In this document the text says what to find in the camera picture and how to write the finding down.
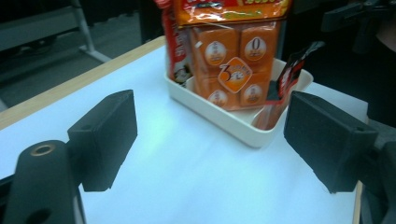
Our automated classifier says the orange seasoning block packet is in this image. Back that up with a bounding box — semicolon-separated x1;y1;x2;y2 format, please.
172;0;294;112

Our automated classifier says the cream divided plastic container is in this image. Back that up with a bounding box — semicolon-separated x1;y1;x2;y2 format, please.
164;58;315;149

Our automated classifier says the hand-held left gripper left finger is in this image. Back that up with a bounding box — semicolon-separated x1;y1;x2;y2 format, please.
66;89;139;192

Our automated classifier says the white table mat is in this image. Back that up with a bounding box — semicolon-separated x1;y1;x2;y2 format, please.
0;45;371;224

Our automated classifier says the white metal desk frame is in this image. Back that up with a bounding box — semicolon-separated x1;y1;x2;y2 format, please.
0;0;112;63

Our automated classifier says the small black red sachet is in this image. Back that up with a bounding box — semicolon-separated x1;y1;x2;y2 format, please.
251;40;327;132

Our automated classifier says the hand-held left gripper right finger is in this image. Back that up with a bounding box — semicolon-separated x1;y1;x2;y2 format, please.
282;90;380;195

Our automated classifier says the red and black soup packet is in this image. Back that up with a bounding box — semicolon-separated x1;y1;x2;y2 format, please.
153;0;194;86

